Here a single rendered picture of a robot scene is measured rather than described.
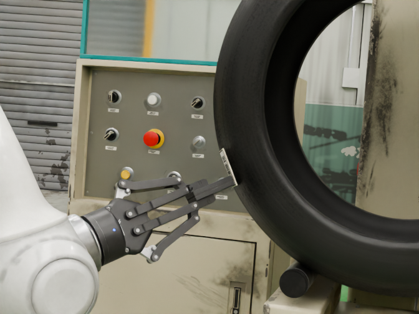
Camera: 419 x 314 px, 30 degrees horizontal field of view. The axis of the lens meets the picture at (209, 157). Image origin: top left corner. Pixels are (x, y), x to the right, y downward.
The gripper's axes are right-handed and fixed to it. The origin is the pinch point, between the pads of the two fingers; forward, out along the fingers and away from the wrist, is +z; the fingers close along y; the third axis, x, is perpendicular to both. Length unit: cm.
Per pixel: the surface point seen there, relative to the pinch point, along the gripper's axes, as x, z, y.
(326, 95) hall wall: -710, 575, -89
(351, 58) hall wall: -681, 615, -119
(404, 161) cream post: -12.7, 47.0, 9.2
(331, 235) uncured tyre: 8.0, 10.9, 13.6
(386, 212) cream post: -17.6, 41.7, 16.5
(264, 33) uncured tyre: 10.6, 13.7, -17.5
